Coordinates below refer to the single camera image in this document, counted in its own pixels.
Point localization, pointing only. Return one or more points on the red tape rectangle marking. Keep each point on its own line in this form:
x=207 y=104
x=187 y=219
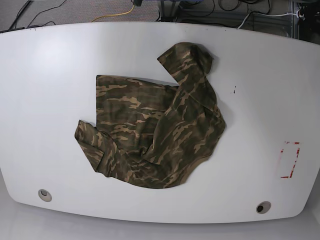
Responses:
x=288 y=158

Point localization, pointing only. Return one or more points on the camouflage t-shirt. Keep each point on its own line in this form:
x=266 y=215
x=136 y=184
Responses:
x=152 y=135

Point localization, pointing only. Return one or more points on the aluminium frame rail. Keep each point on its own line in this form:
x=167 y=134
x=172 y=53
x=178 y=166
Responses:
x=294 y=19

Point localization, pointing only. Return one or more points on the table cable grommet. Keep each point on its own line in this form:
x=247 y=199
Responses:
x=263 y=207
x=45 y=195

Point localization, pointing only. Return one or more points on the left table cable grommet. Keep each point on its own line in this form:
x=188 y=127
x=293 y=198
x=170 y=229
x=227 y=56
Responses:
x=45 y=195

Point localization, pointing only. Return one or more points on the right table cable grommet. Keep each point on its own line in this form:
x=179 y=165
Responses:
x=263 y=207

